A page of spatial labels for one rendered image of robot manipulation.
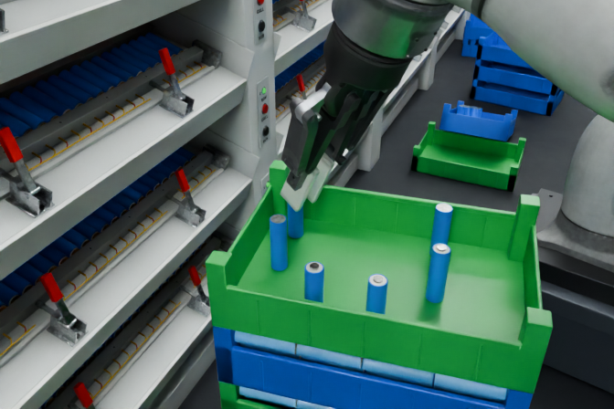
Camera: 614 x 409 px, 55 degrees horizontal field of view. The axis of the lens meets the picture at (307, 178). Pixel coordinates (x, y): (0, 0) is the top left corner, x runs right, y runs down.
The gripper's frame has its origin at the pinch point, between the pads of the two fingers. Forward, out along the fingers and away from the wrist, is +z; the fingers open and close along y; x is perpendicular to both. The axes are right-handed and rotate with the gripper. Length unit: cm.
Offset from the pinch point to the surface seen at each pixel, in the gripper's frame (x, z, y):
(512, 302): -23.5, -1.6, 7.8
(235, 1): 34.3, 4.8, 17.0
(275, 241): -3.4, 3.2, -6.3
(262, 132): 24.1, 26.1, 21.0
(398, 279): -14.2, 2.7, 2.3
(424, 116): 39, 81, 127
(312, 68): 43, 38, 55
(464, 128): 19, 59, 107
